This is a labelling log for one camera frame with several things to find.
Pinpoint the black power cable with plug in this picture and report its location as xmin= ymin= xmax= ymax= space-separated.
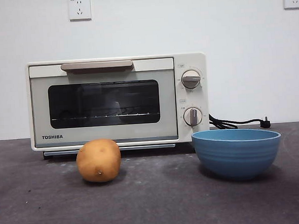
xmin=208 ymin=109 xmax=272 ymax=132

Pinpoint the beige oven door handle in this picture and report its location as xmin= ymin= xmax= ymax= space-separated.
xmin=60 ymin=59 xmax=134 ymax=76

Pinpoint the metal oven wire rack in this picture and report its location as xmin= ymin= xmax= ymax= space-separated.
xmin=50 ymin=110 xmax=160 ymax=123

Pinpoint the oven timer knob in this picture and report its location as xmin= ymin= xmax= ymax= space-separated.
xmin=182 ymin=106 xmax=204 ymax=128

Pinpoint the cream Toshiba toaster oven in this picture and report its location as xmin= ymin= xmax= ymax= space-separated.
xmin=26 ymin=51 xmax=212 ymax=160

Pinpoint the glass oven door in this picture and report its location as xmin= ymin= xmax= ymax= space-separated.
xmin=28 ymin=56 xmax=179 ymax=148

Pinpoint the oven crumb tray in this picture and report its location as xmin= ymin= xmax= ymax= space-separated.
xmin=42 ymin=142 xmax=177 ymax=158

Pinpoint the blue ribbed bowl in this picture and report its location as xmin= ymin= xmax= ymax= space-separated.
xmin=190 ymin=125 xmax=284 ymax=183

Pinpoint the oven temperature knob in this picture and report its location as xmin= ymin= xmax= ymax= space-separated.
xmin=181 ymin=68 xmax=202 ymax=90

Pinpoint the brown potato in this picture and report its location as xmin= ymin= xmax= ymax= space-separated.
xmin=74 ymin=138 xmax=123 ymax=184

